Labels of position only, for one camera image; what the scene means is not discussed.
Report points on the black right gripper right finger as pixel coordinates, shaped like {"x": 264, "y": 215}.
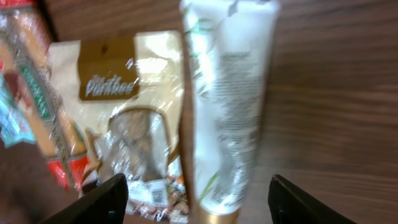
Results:
{"x": 290, "y": 204}

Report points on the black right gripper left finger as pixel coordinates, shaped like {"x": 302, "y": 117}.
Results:
{"x": 104, "y": 204}

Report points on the teal snack packet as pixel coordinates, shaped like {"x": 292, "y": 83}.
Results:
{"x": 14, "y": 128}

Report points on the orange spaghetti packet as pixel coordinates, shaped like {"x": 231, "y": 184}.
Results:
{"x": 25, "y": 40}

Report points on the brown white nut pouch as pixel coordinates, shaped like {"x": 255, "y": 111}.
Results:
{"x": 123, "y": 96}

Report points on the white cream tube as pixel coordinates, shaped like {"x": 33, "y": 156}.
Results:
{"x": 229, "y": 44}

